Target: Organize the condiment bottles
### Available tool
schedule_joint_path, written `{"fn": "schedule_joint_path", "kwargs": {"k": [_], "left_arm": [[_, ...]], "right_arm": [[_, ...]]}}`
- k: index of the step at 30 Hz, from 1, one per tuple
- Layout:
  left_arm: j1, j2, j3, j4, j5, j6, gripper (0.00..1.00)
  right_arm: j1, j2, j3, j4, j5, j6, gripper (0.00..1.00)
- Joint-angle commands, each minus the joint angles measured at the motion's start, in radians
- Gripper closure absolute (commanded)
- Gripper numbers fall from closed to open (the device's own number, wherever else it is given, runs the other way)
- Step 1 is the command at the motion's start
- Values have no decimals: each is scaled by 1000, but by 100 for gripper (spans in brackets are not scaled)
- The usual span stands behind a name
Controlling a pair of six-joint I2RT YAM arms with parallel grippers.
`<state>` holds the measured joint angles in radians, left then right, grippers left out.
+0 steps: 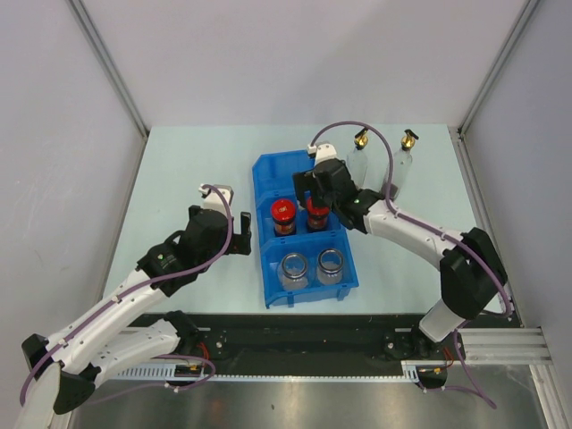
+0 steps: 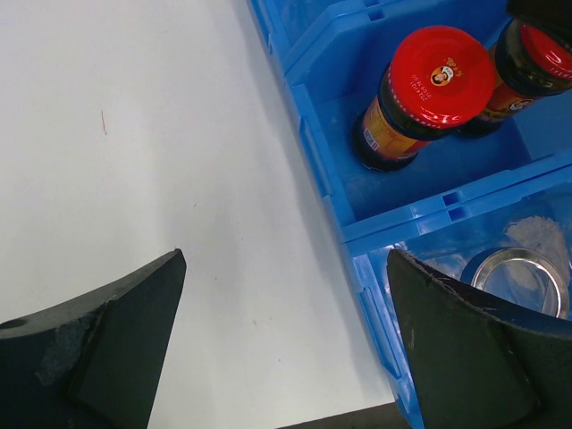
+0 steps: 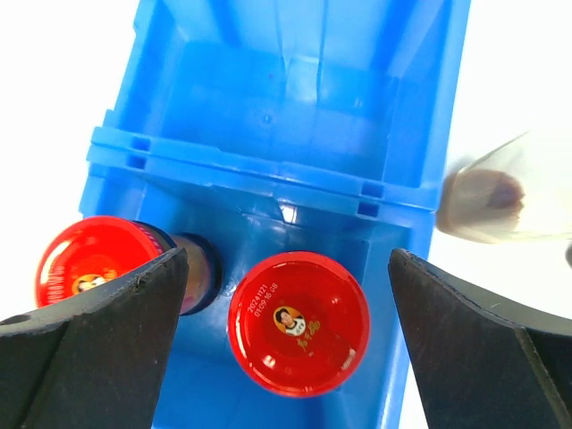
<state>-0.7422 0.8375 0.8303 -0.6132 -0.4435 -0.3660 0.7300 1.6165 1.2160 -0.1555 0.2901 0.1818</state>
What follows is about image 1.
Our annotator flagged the red-lid sauce jar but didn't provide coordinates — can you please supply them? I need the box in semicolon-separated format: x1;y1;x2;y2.
271;198;297;237
306;197;330;231

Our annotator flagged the oil dispenser bottle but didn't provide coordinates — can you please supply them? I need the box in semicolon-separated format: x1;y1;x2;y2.
381;129;419;201
346;128;368;189

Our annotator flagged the clear glass jar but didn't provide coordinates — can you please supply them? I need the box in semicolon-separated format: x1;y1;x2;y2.
277;252;309;291
316;248;344;286

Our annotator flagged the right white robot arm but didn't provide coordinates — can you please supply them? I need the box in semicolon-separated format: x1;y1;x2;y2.
292;158;510;358

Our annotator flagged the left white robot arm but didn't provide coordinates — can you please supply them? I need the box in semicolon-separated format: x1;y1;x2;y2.
19;202;252;415

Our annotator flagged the blue three-compartment plastic bin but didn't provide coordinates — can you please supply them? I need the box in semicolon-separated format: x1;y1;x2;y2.
252;150;358;308

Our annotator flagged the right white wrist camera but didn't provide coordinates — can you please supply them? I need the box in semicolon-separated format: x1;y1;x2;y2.
307;141;338;166

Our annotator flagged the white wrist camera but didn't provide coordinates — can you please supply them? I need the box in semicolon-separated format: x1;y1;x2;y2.
307;141;338;166
198;184;234;214

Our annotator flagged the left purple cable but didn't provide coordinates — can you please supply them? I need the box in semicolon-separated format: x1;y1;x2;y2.
20;185;236;408

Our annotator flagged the purple cable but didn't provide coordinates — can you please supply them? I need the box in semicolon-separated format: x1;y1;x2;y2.
20;185;236;408
310;120;515;410

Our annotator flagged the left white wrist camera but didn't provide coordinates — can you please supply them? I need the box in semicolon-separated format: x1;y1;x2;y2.
198;184;234;214

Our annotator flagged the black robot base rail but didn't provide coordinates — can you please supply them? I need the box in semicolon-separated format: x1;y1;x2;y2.
133;312;466;379

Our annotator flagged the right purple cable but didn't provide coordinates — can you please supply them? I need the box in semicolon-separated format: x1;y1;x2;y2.
310;120;515;410

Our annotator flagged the white slotted cable duct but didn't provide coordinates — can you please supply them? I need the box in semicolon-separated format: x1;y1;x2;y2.
111;360;448;384

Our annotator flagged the aluminium frame extrusion right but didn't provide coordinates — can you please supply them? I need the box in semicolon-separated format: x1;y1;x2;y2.
449;125;572;429

